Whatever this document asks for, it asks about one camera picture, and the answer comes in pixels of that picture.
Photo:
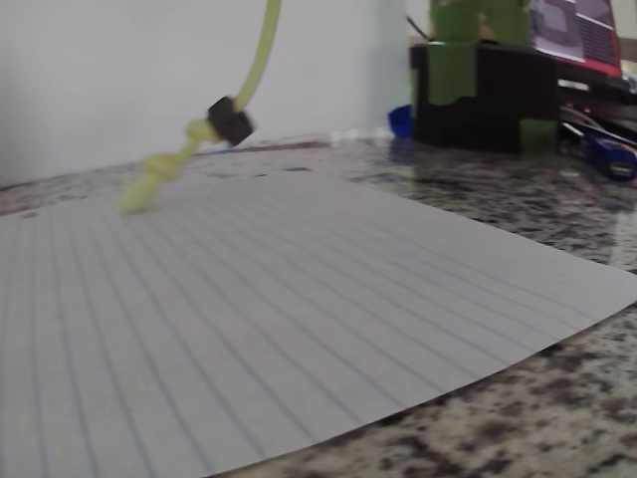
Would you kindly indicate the black hex nut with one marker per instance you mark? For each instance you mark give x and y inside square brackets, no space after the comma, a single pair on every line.
[230,120]

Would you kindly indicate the lined white paper sheet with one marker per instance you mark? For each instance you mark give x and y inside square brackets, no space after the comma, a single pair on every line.
[278,309]

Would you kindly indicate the white backdrop board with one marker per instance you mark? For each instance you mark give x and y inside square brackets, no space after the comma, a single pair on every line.
[124,74]

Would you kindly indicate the blue usb plug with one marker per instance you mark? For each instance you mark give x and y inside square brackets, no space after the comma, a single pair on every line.
[609,154]

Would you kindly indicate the red black laptop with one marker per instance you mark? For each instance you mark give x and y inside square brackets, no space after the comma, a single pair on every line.
[587,35]

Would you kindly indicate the black green camera holder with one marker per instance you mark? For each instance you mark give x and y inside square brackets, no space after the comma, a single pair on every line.
[497,94]

